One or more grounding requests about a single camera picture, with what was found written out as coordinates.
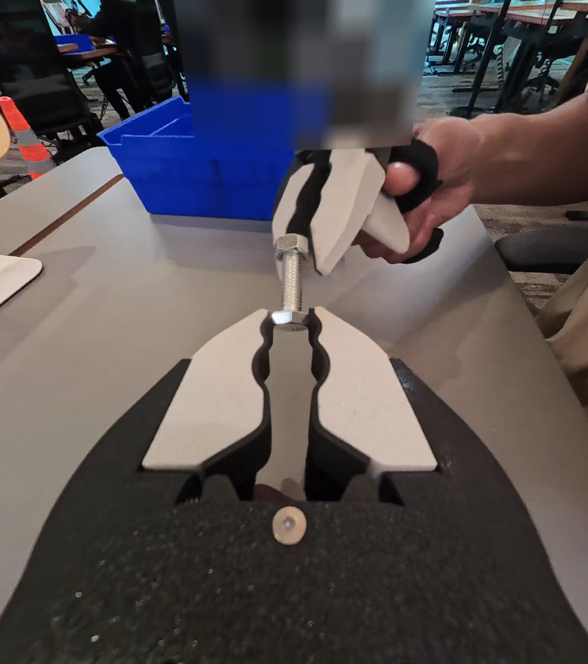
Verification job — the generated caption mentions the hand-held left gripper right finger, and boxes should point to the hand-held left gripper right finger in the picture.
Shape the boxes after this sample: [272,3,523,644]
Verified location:
[305,306,438,501]

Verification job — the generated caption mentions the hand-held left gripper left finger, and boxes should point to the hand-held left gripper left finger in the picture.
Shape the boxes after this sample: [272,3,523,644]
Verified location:
[141,307,275,501]

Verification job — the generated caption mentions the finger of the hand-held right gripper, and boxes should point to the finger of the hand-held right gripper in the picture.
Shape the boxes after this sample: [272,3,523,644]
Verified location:
[271,150,333,247]
[309,148,411,277]

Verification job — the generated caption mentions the steel hex nut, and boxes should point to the steel hex nut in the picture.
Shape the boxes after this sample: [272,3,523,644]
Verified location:
[274,234,309,260]

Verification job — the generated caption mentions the steel hex bolt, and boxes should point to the steel hex bolt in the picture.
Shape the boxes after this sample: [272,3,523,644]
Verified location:
[271,254,309,333]

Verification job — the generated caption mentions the blue divided storage bin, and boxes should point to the blue divided storage bin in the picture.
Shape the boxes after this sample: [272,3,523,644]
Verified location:
[98,96,295,221]

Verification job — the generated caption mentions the person's right hand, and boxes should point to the person's right hand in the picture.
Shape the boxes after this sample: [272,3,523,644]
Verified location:
[353,117,486,265]

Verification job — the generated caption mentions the black chair armrest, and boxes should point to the black chair armrest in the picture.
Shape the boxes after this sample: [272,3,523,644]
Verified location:
[495,225,588,275]

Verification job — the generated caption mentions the wood-edged table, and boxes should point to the wood-edged table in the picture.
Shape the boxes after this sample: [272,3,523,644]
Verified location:
[429,0,588,112]

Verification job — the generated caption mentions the orange traffic cone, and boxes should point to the orange traffic cone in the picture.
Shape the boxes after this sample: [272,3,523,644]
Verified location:
[0,96,56,181]

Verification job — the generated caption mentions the black office chair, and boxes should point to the black office chair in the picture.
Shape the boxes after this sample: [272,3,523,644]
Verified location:
[0,0,105,162]

